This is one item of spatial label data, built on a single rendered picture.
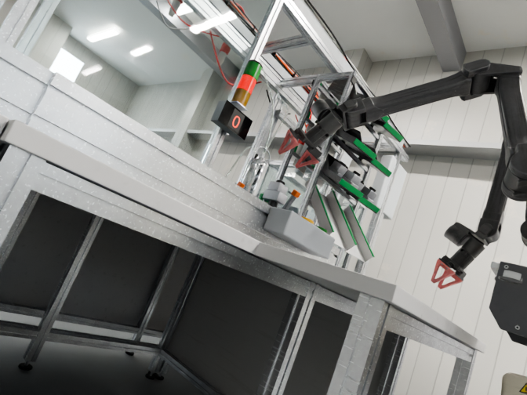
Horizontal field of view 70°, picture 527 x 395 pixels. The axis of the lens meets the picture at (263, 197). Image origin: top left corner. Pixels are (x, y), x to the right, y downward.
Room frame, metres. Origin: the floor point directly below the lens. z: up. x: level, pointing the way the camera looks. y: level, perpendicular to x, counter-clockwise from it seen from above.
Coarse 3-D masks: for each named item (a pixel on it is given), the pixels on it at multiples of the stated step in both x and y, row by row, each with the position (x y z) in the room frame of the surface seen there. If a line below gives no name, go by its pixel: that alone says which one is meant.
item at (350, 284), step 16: (256, 256) 0.84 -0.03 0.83; (272, 256) 0.77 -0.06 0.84; (288, 256) 0.74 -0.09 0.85; (304, 256) 0.72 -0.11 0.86; (304, 272) 0.71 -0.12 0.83; (320, 272) 0.69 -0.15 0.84; (336, 272) 0.67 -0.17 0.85; (352, 272) 0.65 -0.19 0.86; (336, 288) 0.85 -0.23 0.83; (352, 288) 0.64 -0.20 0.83; (368, 288) 0.62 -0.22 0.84; (384, 288) 0.60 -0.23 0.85; (400, 288) 0.61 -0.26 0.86; (400, 304) 0.62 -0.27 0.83; (416, 304) 0.68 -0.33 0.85; (432, 320) 0.77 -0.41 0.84; (448, 320) 0.85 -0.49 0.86; (464, 336) 1.00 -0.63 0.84
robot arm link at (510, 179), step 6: (510, 174) 0.81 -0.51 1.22; (504, 180) 0.85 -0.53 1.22; (510, 180) 0.82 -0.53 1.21; (516, 180) 0.80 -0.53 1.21; (522, 180) 0.78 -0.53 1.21; (510, 186) 0.83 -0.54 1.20; (516, 186) 0.81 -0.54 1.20; (522, 186) 0.80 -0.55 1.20; (516, 192) 0.83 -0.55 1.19; (522, 192) 0.82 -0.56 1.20
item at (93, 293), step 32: (32, 192) 1.76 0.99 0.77; (32, 224) 2.14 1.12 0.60; (64, 224) 2.24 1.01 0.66; (0, 256) 1.76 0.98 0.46; (32, 256) 2.19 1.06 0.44; (64, 256) 2.30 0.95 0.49; (96, 256) 2.43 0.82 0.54; (128, 256) 2.56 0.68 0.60; (160, 256) 2.72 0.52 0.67; (192, 256) 2.91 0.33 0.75; (0, 288) 2.14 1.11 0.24; (32, 288) 2.24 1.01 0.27; (96, 288) 2.49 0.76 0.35; (128, 288) 2.63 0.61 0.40; (160, 288) 2.74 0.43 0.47; (0, 320) 1.88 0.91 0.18; (64, 320) 2.37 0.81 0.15; (96, 320) 2.51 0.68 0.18; (128, 320) 2.70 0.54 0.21; (160, 320) 2.88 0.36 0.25; (128, 352) 2.73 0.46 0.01
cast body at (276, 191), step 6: (270, 186) 1.17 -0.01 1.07; (276, 186) 1.15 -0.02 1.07; (282, 186) 1.15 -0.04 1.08; (264, 192) 1.17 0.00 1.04; (270, 192) 1.16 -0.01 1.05; (276, 192) 1.14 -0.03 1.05; (282, 192) 1.16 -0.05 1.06; (264, 198) 1.18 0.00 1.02; (270, 198) 1.15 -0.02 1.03; (276, 198) 1.13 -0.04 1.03; (282, 198) 1.15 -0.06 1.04; (282, 204) 1.15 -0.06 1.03
